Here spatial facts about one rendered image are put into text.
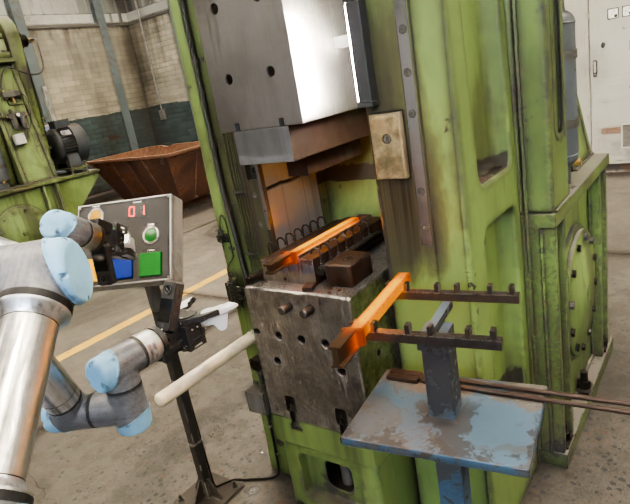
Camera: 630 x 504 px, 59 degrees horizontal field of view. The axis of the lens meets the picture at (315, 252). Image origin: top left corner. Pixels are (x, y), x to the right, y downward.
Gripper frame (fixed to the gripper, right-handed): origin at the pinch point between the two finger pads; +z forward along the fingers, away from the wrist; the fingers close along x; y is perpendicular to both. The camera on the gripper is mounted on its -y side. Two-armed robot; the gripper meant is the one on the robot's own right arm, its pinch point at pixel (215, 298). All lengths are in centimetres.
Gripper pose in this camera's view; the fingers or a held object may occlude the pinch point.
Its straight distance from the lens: 140.6
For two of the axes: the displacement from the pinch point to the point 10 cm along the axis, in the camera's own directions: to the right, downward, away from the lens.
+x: 8.0, 0.4, -5.9
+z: 5.7, -3.4, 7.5
